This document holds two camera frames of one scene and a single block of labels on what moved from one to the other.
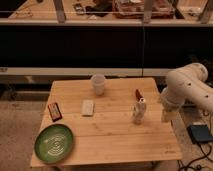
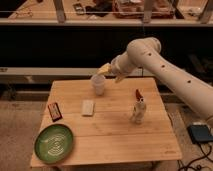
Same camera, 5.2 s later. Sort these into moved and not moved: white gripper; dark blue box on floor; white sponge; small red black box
Moved: white gripper
Not moved: small red black box; white sponge; dark blue box on floor
